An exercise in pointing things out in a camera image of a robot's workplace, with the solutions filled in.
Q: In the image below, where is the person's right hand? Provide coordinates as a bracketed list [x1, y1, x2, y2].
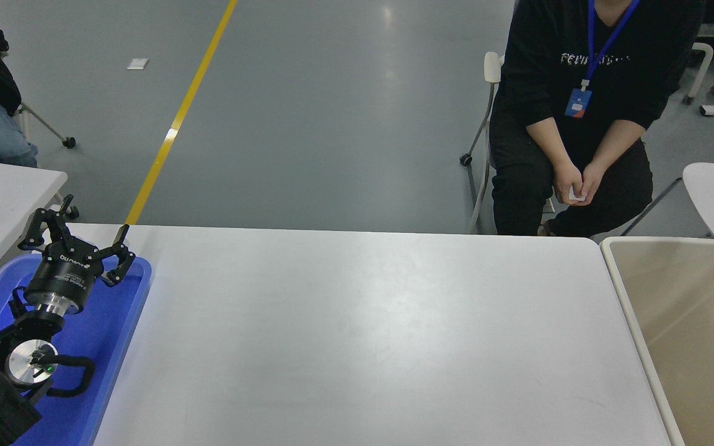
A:
[552, 162, 584, 206]

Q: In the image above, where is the large pale plastic bin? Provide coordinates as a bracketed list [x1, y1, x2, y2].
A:
[600, 237, 714, 446]

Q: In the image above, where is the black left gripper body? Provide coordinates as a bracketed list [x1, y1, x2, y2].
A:
[25, 242, 105, 311]

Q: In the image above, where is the person's left hand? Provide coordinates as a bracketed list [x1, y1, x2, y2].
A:
[578, 162, 606, 206]

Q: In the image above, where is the white rolling chair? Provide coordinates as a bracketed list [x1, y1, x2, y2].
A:
[459, 51, 556, 234]

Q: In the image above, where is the white chair with castors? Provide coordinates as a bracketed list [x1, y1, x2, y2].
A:
[16, 101, 80, 221]

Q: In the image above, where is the person with tan boots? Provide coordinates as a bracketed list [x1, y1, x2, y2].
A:
[489, 0, 705, 238]

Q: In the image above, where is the white chair grey seat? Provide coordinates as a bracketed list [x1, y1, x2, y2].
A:
[682, 25, 714, 105]

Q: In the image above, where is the blue plastic tray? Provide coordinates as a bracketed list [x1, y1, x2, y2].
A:
[0, 254, 152, 446]

